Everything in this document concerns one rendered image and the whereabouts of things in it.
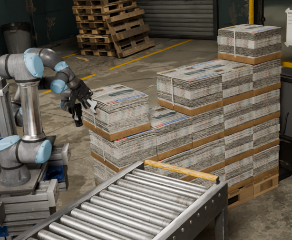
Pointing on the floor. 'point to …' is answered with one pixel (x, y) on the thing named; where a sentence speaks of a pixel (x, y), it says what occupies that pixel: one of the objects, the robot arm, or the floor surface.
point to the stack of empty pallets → (100, 25)
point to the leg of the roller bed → (221, 225)
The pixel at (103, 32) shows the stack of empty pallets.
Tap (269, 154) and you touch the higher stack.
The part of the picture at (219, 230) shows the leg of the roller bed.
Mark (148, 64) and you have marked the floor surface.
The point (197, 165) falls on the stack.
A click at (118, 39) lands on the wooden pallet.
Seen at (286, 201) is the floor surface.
